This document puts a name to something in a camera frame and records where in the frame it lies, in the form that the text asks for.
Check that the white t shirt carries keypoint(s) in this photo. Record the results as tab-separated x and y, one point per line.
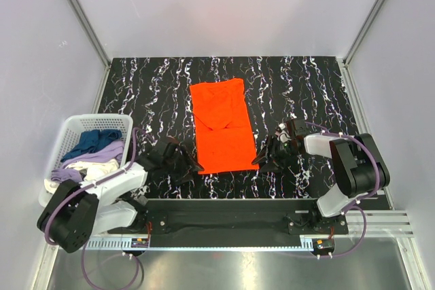
78	172

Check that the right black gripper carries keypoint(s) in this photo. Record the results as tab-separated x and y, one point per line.
275	149

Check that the white plastic laundry basket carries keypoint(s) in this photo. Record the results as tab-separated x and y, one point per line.
73	126

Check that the lavender t shirt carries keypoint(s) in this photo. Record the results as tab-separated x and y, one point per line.
89	166

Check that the orange connector box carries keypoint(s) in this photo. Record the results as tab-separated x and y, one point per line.
326	244
140	242

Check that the right aluminium frame post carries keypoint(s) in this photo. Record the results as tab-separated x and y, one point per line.
363	31

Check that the right orange connector box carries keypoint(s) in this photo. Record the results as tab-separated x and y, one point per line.
326	244

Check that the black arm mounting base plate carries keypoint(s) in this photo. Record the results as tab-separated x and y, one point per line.
295	216

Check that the navy blue t shirt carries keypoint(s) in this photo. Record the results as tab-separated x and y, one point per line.
96	146

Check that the aluminium frame post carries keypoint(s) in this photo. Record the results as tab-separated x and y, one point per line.
89	31
363	31

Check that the white slotted cable duct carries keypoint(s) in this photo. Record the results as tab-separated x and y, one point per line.
163	243

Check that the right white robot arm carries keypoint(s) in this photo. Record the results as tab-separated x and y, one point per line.
359	169

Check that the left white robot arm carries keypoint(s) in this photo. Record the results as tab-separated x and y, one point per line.
77	212

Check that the black marble pattern mat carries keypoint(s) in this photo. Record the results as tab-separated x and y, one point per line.
155	92

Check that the left aluminium frame post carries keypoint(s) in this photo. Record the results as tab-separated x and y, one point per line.
89	31

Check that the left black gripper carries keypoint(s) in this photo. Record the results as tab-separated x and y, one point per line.
177	159

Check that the orange t shirt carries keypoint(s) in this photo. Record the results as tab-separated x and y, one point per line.
224	136

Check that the left orange connector box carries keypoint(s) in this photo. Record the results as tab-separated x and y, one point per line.
140	242

